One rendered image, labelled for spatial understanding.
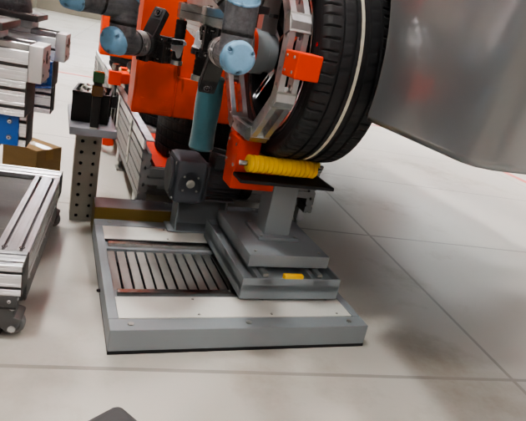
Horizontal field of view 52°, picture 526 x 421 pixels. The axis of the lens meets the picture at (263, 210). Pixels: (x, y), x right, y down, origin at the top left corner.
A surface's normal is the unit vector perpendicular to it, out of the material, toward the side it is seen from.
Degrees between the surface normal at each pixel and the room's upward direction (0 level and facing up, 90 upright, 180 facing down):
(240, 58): 90
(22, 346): 0
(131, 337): 90
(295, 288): 90
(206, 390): 0
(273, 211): 90
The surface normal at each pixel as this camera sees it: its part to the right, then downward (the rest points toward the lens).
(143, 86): 0.33, 0.37
